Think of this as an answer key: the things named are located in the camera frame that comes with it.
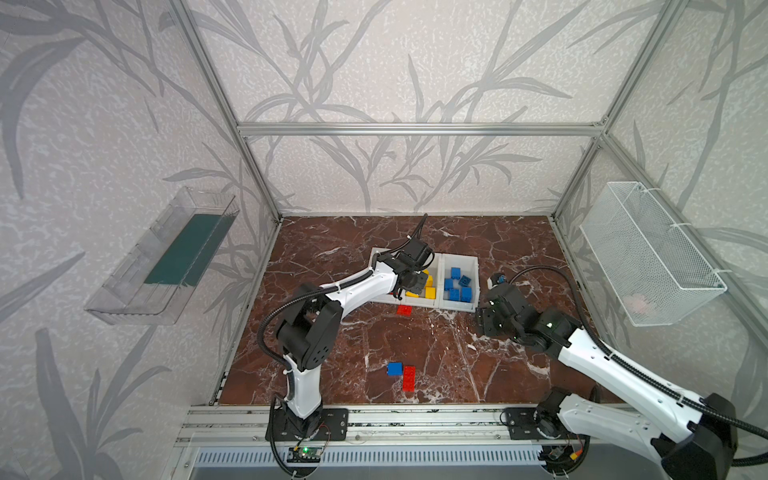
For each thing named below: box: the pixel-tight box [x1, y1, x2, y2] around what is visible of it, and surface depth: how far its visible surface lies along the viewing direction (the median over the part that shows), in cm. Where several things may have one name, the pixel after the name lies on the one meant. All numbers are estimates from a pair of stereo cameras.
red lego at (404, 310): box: [396, 304, 413, 317], surface depth 95 cm
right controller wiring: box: [538, 441, 584, 463], surface depth 74 cm
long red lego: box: [402, 365, 417, 393], surface depth 82 cm
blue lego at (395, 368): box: [388, 362, 403, 376], surface depth 84 cm
